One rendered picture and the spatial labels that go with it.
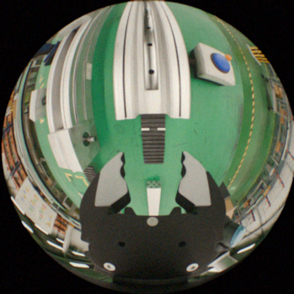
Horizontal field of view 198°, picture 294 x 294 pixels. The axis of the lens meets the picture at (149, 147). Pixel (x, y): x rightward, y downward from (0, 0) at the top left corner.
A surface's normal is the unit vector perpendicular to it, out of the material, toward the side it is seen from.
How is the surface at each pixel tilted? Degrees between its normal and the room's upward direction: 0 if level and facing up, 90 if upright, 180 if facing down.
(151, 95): 0
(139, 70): 0
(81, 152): 90
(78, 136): 90
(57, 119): 90
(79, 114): 90
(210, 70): 0
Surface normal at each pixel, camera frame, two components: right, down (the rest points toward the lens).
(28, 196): 1.00, -0.03
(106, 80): -0.04, 0.46
